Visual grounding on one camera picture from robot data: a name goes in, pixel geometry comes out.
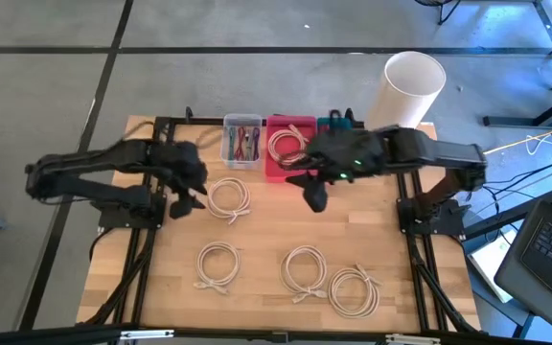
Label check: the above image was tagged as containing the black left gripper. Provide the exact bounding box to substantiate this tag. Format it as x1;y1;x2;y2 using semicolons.
149;140;209;220

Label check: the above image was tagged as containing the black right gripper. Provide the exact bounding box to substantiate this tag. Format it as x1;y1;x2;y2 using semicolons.
279;127;388;214

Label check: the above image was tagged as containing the beige usb cable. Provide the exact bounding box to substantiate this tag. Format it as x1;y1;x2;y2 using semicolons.
206;176;252;226
266;124;311;167
327;263;382;320
279;244;329;305
192;241;242;295

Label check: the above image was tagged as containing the purple USB cable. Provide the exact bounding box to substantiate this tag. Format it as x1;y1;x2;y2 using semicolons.
251;126;262;163

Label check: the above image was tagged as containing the teal USB cable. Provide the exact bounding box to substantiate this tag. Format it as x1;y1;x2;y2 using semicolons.
226;125;237;163

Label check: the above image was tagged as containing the red USB cable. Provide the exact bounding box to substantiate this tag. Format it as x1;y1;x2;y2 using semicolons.
236;125;248;163

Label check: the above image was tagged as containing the pink plastic bin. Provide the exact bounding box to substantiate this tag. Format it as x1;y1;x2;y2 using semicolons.
264;114;319;184

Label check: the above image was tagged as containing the teal plastic bin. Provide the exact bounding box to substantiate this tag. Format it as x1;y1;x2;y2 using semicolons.
315;116;354;135

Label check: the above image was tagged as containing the clear plastic bin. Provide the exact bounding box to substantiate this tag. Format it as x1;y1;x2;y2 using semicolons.
219;112;265;172

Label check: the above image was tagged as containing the white book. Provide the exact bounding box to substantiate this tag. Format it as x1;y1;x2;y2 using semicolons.
466;228;518;304

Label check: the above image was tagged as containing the black aluminium rig frame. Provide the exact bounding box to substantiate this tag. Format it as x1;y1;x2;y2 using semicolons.
0;105;552;345

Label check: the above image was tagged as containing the yellow hanging cord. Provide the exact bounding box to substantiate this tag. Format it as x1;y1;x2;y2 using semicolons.
483;123;552;156

